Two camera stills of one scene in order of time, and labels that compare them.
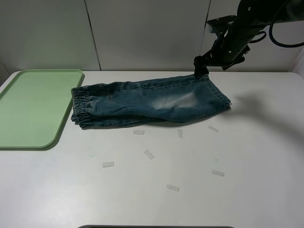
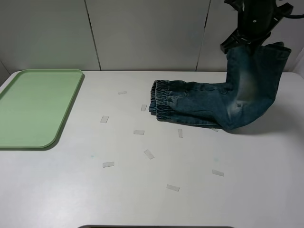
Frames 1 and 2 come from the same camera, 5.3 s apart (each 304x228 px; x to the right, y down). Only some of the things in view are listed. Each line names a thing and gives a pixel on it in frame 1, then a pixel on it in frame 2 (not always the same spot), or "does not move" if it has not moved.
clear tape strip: x=180 y=133 does not move
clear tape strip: x=148 y=154 does not move
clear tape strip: x=108 y=164 does not move
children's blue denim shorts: x=159 y=100 to x=252 y=77
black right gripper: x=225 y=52 to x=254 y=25
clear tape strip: x=138 y=132 does not move
